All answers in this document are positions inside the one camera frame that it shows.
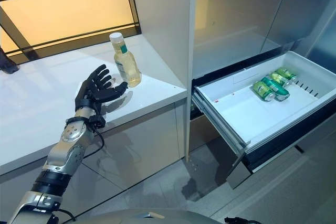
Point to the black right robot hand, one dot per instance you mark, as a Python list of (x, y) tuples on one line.
[(236, 220)]

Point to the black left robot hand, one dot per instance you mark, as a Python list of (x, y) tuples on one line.
[(94, 90)]

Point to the yellow drink bottle white cap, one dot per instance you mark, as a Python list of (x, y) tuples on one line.
[(128, 69)]

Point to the white fridge drawer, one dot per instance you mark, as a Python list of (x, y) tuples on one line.
[(244, 113)]

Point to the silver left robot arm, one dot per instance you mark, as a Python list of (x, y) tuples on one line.
[(63, 155)]

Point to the stainless steel fridge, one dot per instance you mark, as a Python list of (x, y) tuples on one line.
[(231, 11)]

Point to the white counter cabinet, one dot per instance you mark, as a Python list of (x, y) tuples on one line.
[(52, 98)]

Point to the grey robot torso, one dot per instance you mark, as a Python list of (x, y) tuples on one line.
[(170, 217)]

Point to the dark object by window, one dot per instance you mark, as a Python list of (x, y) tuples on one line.
[(8, 62)]

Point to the white tall cabinet panel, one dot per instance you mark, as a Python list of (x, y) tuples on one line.
[(168, 24)]

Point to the light green drink can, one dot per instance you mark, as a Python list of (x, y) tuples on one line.
[(263, 91), (286, 75)]

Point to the dark green drink can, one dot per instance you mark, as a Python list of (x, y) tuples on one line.
[(278, 90)]

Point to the grey tall side cabinet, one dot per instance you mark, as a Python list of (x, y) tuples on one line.
[(320, 11)]

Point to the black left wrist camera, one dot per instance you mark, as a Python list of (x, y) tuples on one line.
[(97, 121)]

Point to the orange window black frame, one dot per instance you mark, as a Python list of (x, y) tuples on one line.
[(65, 6)]

